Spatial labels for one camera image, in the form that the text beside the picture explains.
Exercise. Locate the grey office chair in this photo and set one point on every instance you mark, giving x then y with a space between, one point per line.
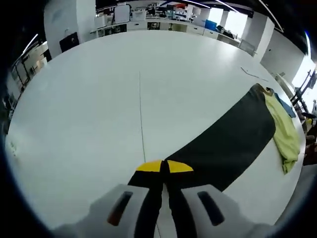
246 47

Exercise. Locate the yellow-green raglan garment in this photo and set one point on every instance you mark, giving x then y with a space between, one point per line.
235 138

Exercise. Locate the ceiling light strip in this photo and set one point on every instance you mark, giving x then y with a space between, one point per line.
272 16

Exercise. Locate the blue storage box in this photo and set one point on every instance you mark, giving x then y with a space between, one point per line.
211 24

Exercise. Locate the long white counter cabinet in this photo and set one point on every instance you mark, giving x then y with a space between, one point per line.
173 26

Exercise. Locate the black square panel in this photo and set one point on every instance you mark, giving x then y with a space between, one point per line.
69 42

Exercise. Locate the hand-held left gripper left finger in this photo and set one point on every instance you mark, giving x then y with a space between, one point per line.
151 181

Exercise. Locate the black tripod stand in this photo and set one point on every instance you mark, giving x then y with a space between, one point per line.
298 95

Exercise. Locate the white table cover plate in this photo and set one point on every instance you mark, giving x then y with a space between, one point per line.
247 73

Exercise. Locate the white tall appliance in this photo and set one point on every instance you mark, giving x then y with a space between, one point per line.
122 14

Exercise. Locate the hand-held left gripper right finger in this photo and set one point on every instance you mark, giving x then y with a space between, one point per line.
178 178

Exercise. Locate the white plastic storage box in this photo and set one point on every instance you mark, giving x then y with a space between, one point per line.
138 16

